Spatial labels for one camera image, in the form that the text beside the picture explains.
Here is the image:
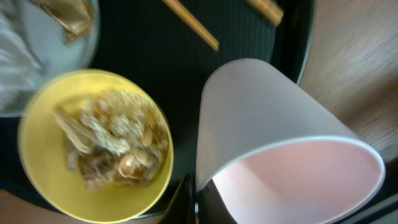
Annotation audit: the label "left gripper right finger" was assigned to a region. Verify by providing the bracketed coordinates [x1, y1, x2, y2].
[198, 180, 236, 224]

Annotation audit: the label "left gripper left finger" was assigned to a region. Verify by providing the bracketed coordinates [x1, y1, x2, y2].
[159, 174, 195, 224]

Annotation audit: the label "pink cup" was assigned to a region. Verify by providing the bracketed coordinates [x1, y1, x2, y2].
[196, 58, 386, 223]

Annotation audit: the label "food scraps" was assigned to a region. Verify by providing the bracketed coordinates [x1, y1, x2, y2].
[53, 90, 171, 189]

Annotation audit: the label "yellow bowl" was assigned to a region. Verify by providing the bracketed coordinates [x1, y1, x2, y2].
[18, 70, 174, 223]

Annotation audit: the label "wooden chopstick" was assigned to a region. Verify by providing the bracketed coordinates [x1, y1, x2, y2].
[247, 0, 284, 26]
[162, 0, 219, 51]

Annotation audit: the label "grey round plate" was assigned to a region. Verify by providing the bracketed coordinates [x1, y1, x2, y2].
[1, 0, 100, 118]

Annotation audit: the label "gold brown wrapper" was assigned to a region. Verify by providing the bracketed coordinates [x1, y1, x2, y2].
[29, 0, 95, 43]

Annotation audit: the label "round black serving tray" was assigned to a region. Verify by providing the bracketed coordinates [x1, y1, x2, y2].
[0, 0, 317, 218]

